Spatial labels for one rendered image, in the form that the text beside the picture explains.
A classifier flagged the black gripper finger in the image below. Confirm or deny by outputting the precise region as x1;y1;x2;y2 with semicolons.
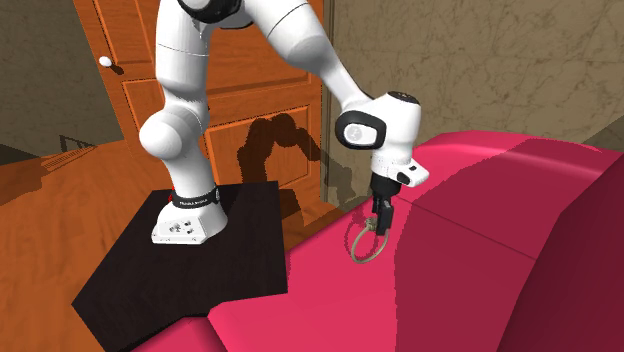
372;194;395;236

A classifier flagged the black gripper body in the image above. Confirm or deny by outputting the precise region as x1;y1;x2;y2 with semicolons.
369;171;399;200

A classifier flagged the pink red sofa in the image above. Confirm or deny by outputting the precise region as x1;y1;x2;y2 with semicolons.
130;130;624;352

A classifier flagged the orange wooden door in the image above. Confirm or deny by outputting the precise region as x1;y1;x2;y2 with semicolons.
72;0;327;236

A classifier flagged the black robot stand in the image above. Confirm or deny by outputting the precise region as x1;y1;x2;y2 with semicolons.
71;181;289;352

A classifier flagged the grey metal ring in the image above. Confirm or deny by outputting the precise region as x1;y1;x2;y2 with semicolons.
350;218;390;265

